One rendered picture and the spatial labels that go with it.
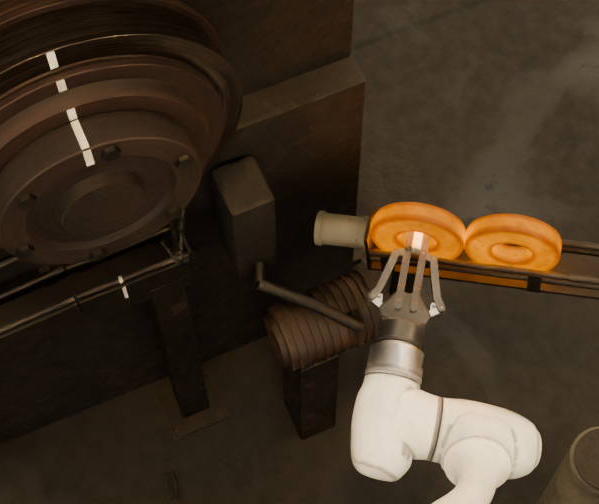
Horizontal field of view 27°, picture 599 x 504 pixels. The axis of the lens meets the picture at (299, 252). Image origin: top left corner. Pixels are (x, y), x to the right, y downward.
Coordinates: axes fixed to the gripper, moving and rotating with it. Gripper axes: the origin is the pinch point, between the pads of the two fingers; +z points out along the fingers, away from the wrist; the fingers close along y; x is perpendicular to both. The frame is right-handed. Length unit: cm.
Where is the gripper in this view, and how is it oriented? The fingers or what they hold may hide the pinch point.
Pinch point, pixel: (418, 232)
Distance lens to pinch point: 209.2
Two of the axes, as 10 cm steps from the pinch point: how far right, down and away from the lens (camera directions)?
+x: -0.2, -3.7, -9.3
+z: 2.0, -9.1, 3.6
